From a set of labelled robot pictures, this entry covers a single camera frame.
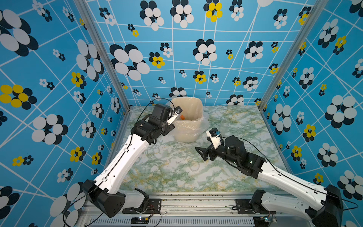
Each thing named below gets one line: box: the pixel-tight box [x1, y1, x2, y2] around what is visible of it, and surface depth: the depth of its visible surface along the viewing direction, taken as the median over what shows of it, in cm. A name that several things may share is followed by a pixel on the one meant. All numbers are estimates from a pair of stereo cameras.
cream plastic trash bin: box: [167, 96, 204, 143], surface depth 90 cm
